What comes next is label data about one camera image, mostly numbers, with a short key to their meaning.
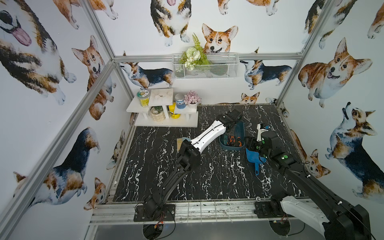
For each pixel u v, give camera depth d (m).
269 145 0.60
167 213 0.73
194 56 0.78
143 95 0.95
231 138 0.98
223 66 0.93
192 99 0.90
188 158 0.63
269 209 0.72
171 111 1.03
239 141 0.98
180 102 0.95
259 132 0.72
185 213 0.75
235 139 0.97
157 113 1.09
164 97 0.97
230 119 0.72
